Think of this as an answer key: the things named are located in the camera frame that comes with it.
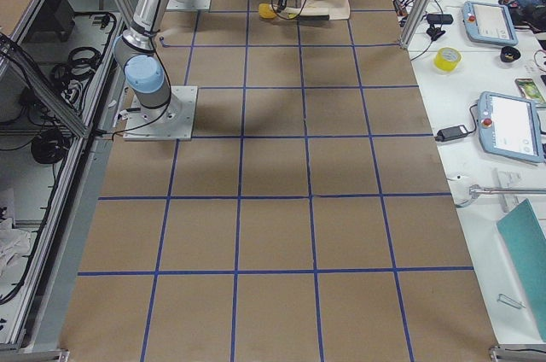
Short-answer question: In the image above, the blue teach pendant upper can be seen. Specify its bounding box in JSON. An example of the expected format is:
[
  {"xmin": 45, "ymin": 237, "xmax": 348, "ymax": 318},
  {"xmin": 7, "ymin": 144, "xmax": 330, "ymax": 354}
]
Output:
[{"xmin": 462, "ymin": 1, "xmax": 519, "ymax": 46}]

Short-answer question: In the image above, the white plastic dustpan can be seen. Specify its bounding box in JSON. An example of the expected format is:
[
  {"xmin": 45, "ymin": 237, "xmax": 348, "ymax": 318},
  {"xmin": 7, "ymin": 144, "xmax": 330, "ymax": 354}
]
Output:
[{"xmin": 304, "ymin": 0, "xmax": 351, "ymax": 20}]

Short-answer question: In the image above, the white crumpled cloth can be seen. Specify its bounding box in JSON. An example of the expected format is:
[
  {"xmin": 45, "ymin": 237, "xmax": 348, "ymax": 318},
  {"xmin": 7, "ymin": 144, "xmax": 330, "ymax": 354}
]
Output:
[{"xmin": 0, "ymin": 186, "xmax": 32, "ymax": 295}]

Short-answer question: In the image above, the small black bowl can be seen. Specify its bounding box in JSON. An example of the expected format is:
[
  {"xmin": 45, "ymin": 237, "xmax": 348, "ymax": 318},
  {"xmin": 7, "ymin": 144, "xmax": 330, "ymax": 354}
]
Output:
[{"xmin": 500, "ymin": 46, "xmax": 521, "ymax": 63}]

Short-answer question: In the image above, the black power adapter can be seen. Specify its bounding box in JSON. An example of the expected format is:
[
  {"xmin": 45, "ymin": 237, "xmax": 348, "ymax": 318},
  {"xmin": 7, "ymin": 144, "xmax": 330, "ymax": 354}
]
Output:
[{"xmin": 434, "ymin": 125, "xmax": 473, "ymax": 143}]

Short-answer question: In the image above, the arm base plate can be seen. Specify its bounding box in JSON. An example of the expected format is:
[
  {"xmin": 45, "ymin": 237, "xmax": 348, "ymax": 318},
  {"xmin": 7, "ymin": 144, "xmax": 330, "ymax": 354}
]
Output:
[{"xmin": 122, "ymin": 85, "xmax": 198, "ymax": 141}]

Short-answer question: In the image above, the yellow lemon toy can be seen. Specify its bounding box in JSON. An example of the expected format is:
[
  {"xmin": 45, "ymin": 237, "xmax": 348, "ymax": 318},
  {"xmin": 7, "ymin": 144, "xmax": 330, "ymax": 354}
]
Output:
[{"xmin": 258, "ymin": 3, "xmax": 276, "ymax": 20}]

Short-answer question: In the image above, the blue teach pendant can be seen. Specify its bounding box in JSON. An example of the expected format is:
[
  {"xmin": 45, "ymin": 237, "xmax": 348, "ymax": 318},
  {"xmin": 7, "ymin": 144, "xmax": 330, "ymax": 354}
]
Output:
[
  {"xmin": 462, "ymin": 1, "xmax": 519, "ymax": 46},
  {"xmin": 476, "ymin": 91, "xmax": 545, "ymax": 164}
]

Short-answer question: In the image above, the white hand brush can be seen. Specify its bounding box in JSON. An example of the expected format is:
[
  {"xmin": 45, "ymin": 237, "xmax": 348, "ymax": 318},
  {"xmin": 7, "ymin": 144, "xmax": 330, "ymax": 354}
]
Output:
[{"xmin": 281, "ymin": 7, "xmax": 330, "ymax": 20}]

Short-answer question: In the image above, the blue teach pendant lower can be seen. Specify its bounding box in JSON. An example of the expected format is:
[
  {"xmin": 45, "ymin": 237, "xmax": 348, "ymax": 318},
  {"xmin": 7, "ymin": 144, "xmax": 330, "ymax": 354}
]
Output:
[{"xmin": 476, "ymin": 91, "xmax": 545, "ymax": 164}]

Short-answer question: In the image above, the yellow tape roll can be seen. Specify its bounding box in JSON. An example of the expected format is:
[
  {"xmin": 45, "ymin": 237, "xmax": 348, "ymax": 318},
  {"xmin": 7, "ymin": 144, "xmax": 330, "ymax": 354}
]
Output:
[{"xmin": 433, "ymin": 47, "xmax": 462, "ymax": 73}]

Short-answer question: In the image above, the green cutting mat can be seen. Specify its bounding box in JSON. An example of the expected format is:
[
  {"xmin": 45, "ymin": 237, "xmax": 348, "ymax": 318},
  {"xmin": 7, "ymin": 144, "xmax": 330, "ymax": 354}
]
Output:
[{"xmin": 497, "ymin": 199, "xmax": 545, "ymax": 341}]

